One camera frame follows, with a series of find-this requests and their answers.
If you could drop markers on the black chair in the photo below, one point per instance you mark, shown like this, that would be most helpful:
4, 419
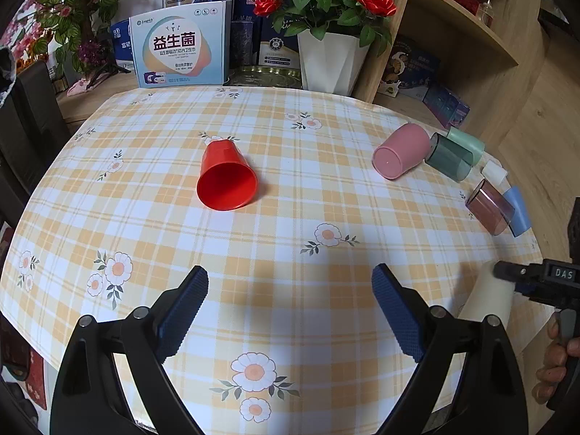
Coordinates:
33, 132

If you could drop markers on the pink plastic cup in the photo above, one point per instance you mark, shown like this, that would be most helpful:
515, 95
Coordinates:
403, 150

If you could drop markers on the person's right hand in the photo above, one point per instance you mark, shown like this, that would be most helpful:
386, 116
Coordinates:
553, 370

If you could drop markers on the beige plastic cup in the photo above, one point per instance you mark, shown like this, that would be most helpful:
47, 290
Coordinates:
490, 295

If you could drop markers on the blue white box far left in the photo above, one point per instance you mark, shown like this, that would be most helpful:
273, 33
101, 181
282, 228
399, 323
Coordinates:
121, 45

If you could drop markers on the golden round metal tray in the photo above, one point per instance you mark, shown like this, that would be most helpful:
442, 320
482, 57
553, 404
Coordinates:
263, 76

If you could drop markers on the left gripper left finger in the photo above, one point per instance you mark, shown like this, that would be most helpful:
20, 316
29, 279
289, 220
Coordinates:
88, 397

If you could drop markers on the mint green plastic cup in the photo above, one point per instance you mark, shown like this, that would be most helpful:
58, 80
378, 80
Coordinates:
470, 143

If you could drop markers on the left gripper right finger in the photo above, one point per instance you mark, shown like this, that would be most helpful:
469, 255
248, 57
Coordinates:
490, 396

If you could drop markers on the blue plastic cup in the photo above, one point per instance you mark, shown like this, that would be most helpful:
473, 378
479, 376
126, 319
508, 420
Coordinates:
520, 221

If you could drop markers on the small white plastic cup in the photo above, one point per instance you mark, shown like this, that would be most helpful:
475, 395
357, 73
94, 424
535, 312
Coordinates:
494, 173

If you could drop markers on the transparent brown plastic cup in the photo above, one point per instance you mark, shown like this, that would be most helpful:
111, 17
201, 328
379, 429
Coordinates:
490, 208

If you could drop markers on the light blue probiotic box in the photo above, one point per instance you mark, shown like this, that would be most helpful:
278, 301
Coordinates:
184, 45

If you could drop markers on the white geometric flower vase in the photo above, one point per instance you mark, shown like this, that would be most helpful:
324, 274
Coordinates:
330, 65

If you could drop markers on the small glass bottle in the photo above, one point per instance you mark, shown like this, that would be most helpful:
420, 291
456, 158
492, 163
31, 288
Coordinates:
485, 13

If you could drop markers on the red plastic cup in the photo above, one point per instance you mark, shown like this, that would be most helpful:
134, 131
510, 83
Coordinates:
226, 179

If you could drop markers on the pink artificial flower plant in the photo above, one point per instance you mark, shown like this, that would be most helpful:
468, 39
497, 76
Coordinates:
76, 26

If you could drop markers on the wooden shelf cabinet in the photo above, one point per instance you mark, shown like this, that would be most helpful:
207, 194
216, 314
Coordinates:
492, 68

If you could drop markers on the dark blue white box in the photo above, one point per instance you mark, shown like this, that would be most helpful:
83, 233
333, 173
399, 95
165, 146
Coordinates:
277, 50

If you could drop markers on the yellow plaid floral tablecloth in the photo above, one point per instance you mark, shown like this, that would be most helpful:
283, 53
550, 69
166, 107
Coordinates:
290, 339

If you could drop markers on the purple product box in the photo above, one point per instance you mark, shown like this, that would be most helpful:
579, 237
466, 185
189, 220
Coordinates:
446, 106

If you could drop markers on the transparent teal plastic cup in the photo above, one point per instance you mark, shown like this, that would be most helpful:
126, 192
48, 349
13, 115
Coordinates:
449, 158

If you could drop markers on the black white biscuit box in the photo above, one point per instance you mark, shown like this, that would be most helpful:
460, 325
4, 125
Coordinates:
389, 81

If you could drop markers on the dark blue product box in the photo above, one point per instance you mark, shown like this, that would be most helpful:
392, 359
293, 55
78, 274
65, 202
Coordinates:
418, 70

